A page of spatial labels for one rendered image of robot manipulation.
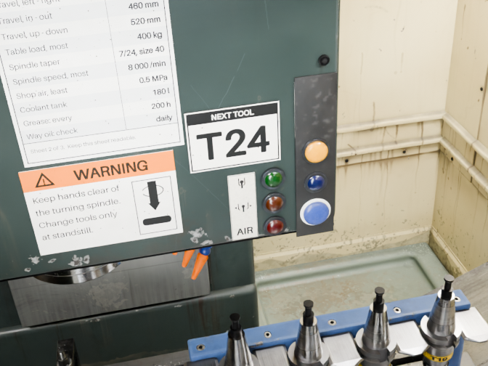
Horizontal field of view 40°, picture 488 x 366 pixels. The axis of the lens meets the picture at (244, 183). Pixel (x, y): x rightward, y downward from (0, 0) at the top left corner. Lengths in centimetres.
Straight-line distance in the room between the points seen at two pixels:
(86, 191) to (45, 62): 14
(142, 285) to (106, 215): 91
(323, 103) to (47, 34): 28
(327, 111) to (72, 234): 30
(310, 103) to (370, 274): 155
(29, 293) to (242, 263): 51
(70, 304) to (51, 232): 92
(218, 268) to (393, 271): 75
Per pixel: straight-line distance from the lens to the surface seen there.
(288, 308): 209
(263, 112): 69
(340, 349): 110
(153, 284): 163
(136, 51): 65
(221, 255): 165
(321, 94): 70
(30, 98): 67
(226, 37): 66
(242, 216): 75
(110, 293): 164
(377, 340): 108
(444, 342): 112
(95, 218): 73
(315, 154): 73
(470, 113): 194
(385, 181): 212
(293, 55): 68
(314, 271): 218
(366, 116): 197
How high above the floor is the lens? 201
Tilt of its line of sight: 32 degrees down
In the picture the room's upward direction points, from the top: 4 degrees counter-clockwise
